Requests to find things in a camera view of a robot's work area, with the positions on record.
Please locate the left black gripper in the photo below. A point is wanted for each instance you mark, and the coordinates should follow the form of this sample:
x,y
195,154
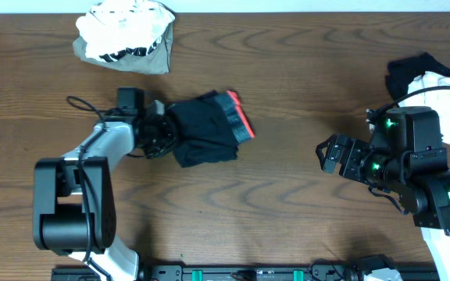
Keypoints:
x,y
161,136

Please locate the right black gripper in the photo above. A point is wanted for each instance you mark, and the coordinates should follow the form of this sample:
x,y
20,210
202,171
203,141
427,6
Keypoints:
x,y
357,151

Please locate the black crumpled garment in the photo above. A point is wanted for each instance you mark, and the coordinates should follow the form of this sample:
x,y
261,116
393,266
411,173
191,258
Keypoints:
x,y
402,72

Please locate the olive green folded garment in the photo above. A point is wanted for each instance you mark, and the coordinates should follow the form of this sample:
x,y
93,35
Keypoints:
x,y
156,63

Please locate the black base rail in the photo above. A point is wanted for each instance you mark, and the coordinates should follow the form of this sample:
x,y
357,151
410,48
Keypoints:
x,y
378,267

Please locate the black shorts red waistband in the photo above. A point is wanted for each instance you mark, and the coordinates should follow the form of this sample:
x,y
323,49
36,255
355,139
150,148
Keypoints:
x,y
210,128

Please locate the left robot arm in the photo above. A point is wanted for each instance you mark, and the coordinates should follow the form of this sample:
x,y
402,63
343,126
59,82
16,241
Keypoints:
x,y
74,211

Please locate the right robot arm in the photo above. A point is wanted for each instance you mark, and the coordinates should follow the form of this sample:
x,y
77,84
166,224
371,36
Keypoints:
x,y
405,155

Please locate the white crumpled garment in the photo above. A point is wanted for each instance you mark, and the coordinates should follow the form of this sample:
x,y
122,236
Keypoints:
x,y
437,100

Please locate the white printed shirt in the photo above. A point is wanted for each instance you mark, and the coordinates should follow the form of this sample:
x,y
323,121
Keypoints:
x,y
115,28

